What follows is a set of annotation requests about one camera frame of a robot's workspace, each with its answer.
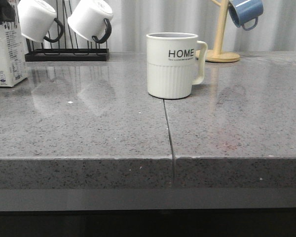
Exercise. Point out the cream HOME ceramic mug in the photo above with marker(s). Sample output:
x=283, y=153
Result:
x=175, y=63

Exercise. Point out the whole milk carton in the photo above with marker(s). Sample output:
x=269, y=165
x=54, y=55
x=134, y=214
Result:
x=12, y=56

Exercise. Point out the wooden mug tree stand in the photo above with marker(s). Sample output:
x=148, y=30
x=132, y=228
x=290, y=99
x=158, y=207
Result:
x=217, y=55

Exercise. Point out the blue ceramic mug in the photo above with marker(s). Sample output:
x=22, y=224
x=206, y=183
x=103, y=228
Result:
x=245, y=13

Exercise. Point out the black wire mug rack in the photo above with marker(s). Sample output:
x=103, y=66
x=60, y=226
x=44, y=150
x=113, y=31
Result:
x=71, y=46

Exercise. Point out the white mug black handle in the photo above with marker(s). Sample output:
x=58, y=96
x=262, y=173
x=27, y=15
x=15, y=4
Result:
x=91, y=19
x=36, y=18

